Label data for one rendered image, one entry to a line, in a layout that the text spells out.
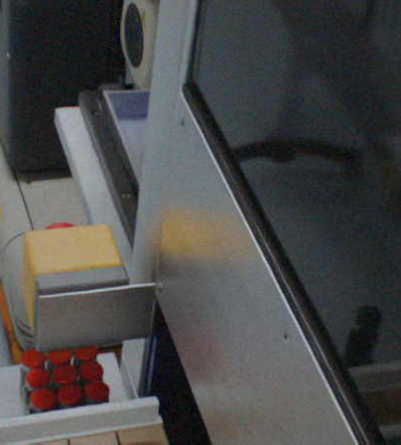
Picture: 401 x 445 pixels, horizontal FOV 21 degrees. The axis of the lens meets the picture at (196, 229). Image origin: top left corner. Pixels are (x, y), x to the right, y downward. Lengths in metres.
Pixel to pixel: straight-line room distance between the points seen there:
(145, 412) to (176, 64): 0.27
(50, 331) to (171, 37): 0.26
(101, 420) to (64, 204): 1.30
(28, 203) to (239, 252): 1.48
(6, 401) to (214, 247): 0.32
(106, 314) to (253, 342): 0.24
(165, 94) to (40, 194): 1.37
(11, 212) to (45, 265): 1.25
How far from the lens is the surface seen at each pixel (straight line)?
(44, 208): 2.10
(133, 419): 0.84
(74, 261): 0.85
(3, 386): 0.96
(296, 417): 0.59
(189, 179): 0.73
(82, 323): 0.86
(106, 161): 1.18
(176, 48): 0.74
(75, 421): 0.82
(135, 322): 0.87
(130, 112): 1.29
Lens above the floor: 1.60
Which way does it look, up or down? 39 degrees down
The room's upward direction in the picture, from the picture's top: 9 degrees clockwise
